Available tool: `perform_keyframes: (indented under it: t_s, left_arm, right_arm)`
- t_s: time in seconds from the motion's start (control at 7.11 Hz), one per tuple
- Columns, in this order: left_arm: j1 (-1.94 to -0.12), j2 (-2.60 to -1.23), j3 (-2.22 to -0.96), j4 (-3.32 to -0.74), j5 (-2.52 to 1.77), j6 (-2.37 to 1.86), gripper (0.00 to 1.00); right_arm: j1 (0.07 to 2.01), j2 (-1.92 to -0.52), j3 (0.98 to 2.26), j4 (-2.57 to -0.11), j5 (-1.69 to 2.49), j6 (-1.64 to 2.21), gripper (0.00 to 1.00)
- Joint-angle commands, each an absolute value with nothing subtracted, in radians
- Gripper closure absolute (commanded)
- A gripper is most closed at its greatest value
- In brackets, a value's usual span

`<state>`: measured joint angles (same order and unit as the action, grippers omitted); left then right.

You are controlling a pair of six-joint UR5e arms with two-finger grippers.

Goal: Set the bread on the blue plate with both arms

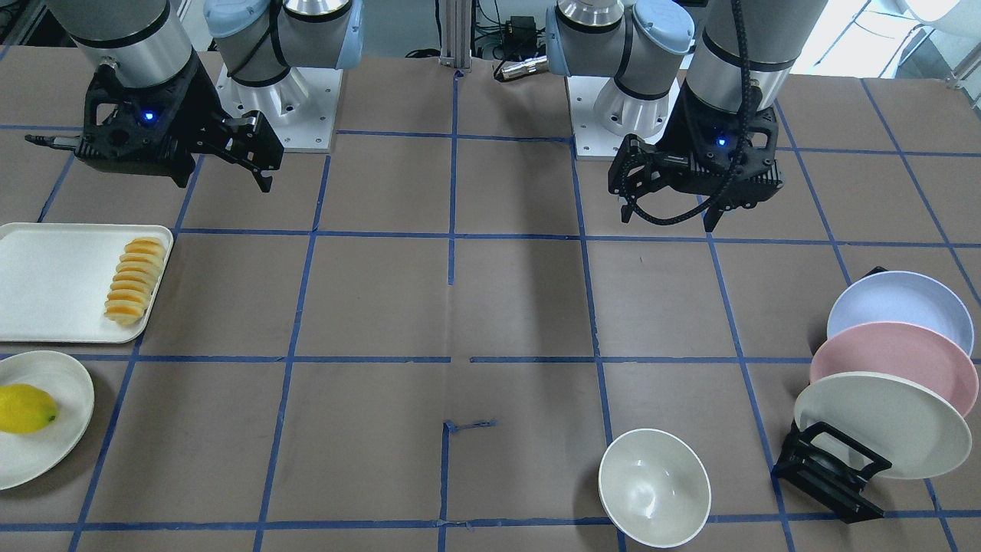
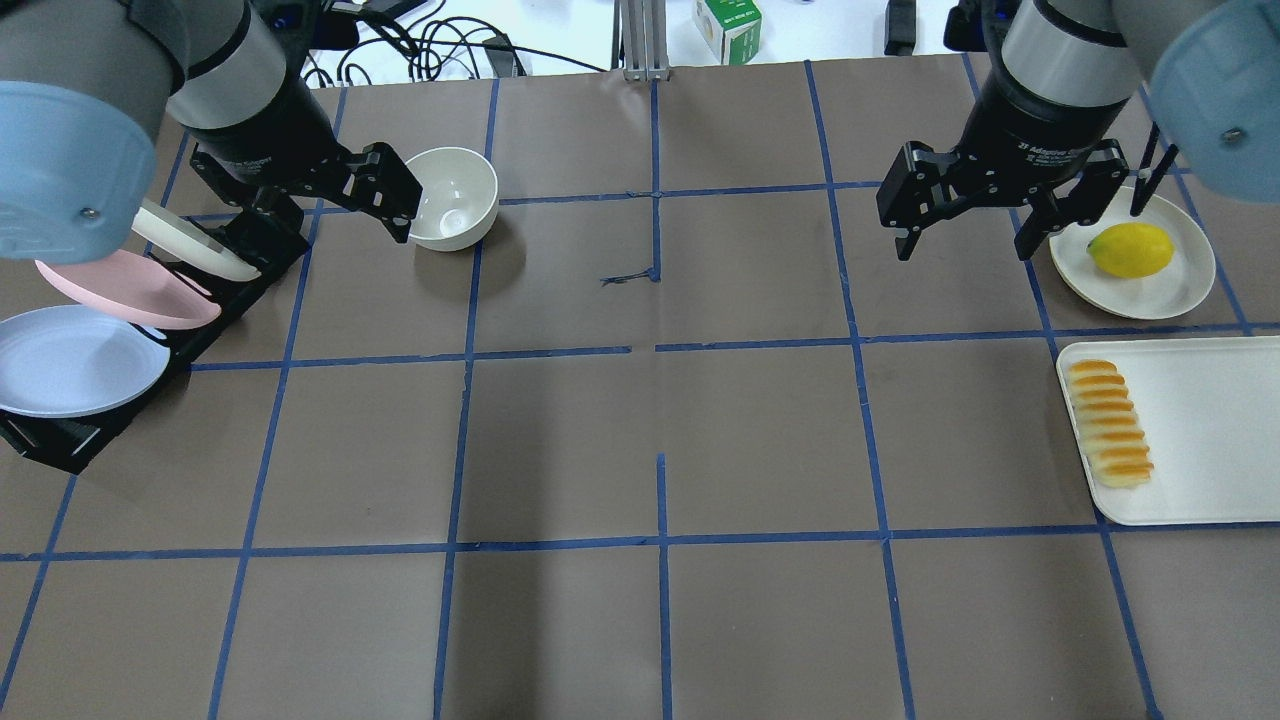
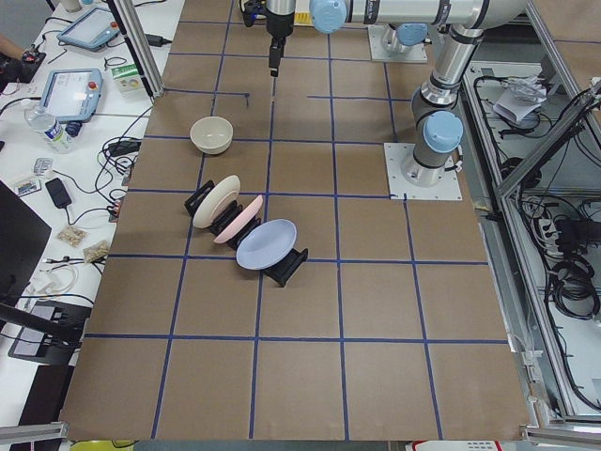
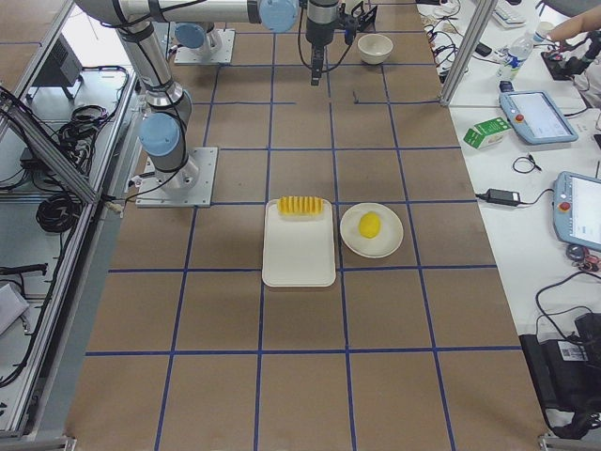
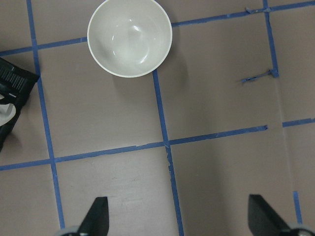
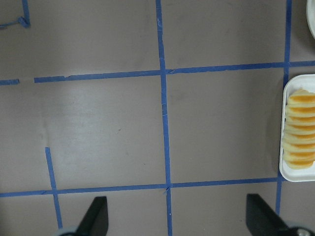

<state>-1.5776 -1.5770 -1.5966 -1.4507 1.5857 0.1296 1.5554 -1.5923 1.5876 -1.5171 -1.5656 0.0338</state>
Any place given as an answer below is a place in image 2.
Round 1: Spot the black cables bundle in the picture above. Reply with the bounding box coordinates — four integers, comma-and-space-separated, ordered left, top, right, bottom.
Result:
300, 0, 611, 88

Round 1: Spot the aluminium frame post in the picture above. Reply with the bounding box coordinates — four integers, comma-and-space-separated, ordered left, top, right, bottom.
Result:
611, 1, 671, 82

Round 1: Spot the cream plate under lemon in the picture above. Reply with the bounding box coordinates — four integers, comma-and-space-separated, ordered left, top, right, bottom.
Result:
1050, 187, 1217, 320

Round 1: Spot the pink plate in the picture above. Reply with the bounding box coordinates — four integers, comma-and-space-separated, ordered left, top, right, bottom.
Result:
35, 250, 221, 331

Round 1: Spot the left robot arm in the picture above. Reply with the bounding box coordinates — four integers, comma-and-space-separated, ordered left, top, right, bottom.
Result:
1, 1, 422, 265

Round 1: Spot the white tray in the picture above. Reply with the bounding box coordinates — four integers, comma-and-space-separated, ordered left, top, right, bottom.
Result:
1056, 336, 1279, 527

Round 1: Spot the white bowl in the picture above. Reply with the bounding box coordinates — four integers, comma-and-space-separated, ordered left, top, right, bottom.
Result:
406, 147, 498, 252

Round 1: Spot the light blue plate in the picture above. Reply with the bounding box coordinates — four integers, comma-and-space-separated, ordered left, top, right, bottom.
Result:
1, 305, 170, 419

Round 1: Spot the sliced bread loaf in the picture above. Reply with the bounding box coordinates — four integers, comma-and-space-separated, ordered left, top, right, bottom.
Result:
1066, 359, 1155, 488

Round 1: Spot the yellow lemon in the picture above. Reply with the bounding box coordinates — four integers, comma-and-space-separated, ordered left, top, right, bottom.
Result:
1085, 222, 1176, 279

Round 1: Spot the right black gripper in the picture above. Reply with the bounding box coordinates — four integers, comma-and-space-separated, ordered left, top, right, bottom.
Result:
877, 70, 1129, 261

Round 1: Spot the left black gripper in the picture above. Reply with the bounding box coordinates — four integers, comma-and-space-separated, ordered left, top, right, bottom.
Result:
188, 88, 422, 243

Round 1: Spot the green white box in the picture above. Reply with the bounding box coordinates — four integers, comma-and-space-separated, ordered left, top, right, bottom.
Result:
692, 1, 763, 67

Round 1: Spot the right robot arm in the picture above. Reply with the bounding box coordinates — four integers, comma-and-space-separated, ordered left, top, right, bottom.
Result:
876, 1, 1279, 260

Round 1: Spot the black power adapter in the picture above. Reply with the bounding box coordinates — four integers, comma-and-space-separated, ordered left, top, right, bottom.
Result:
883, 0, 918, 56

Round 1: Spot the black plate rack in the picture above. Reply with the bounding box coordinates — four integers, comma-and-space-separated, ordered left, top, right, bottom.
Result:
3, 197, 310, 474

